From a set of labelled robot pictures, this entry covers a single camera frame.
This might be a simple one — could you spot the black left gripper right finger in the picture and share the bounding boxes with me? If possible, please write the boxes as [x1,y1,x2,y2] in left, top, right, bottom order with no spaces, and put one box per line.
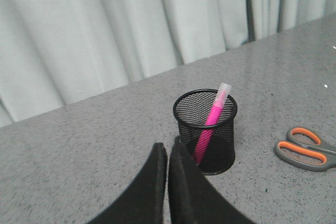
[168,136,252,223]

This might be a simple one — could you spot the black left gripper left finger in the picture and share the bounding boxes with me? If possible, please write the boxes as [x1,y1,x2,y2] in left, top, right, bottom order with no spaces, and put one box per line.
[89,143,167,223]

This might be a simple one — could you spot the pink highlighter pen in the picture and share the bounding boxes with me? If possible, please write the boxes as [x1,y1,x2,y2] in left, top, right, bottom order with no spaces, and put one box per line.
[193,82,232,165]

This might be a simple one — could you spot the grey orange scissors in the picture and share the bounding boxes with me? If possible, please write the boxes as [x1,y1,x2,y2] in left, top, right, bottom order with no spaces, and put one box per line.
[274,126,335,172]

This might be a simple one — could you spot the black mesh pen holder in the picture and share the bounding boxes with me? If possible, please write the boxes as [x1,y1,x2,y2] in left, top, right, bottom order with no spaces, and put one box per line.
[173,89,237,175]

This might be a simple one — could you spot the pale grey curtain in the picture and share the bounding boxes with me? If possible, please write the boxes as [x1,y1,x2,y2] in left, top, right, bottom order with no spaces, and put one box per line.
[1,0,335,126]

